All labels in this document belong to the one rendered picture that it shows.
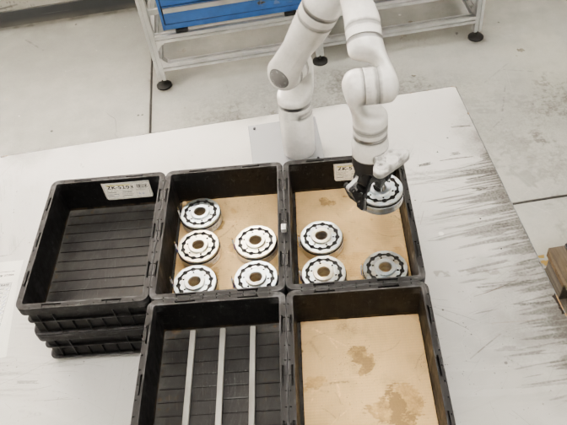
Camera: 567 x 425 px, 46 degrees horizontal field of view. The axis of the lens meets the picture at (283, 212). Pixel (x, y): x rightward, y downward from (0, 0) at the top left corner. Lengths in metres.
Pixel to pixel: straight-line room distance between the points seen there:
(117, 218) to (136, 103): 1.81
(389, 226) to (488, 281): 0.29
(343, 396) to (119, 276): 0.63
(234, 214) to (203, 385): 0.48
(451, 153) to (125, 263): 0.99
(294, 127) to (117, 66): 2.20
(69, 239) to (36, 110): 2.00
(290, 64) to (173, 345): 0.71
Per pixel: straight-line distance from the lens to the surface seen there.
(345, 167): 1.70
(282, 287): 1.44
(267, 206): 1.73
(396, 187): 1.52
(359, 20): 1.31
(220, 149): 2.11
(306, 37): 1.57
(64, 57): 4.08
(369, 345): 1.47
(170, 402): 1.46
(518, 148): 3.14
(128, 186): 1.78
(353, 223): 1.67
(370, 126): 1.31
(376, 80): 1.26
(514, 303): 1.72
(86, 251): 1.77
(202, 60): 3.52
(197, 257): 1.62
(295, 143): 1.84
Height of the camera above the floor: 2.10
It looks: 48 degrees down
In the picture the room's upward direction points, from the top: 9 degrees counter-clockwise
